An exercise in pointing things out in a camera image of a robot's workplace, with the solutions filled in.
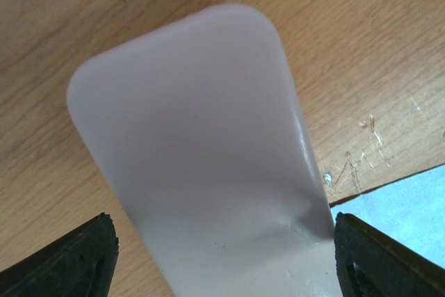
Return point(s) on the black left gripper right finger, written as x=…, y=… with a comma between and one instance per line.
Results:
x=371, y=263

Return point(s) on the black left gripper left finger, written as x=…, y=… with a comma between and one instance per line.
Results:
x=80, y=263

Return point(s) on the pink glasses case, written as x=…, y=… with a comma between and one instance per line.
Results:
x=198, y=130

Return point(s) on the light blue cleaning cloth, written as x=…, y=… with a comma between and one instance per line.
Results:
x=410, y=210

